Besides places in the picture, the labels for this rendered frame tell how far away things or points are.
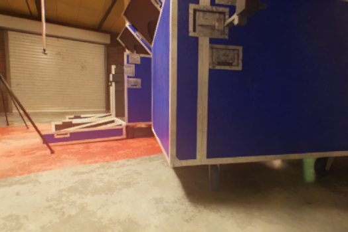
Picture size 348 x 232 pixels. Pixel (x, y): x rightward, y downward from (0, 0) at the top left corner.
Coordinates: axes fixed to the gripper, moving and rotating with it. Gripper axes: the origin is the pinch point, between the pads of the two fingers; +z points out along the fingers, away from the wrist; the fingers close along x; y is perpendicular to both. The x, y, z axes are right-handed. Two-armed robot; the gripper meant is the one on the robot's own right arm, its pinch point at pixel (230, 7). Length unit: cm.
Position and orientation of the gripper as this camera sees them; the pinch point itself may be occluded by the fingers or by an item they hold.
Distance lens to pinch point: 78.0
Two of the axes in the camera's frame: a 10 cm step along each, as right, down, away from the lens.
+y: 9.8, -0.1, 1.9
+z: -1.9, -0.8, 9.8
